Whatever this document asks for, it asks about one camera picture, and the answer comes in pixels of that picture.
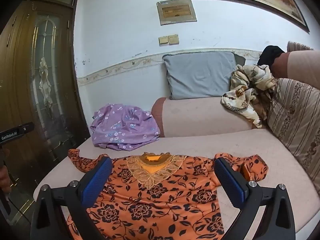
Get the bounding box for orange black floral blouse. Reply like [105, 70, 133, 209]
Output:
[65, 148, 270, 240]

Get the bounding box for person left hand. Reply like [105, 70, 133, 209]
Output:
[0, 148, 13, 194]

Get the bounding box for pink quilted mattress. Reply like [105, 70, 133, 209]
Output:
[42, 129, 319, 233]

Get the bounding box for wooden glass door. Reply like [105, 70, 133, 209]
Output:
[1, 0, 88, 233]

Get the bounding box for purple floral garment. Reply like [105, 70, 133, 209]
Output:
[90, 103, 161, 151]

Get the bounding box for striped beige cushion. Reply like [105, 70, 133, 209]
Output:
[267, 78, 319, 192]

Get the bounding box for cream brown floral blanket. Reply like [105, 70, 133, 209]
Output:
[220, 64, 277, 128]

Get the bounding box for pink sofa bolster cushion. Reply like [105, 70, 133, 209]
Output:
[151, 97, 256, 138]

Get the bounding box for grey pillow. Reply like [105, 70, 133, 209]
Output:
[162, 51, 245, 100]

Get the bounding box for black cloth on sofa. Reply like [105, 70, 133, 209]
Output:
[257, 46, 284, 67]

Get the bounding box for beige wall switches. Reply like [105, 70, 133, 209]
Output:
[158, 34, 180, 46]

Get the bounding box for grey wall panel box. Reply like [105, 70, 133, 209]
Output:
[157, 0, 197, 25]

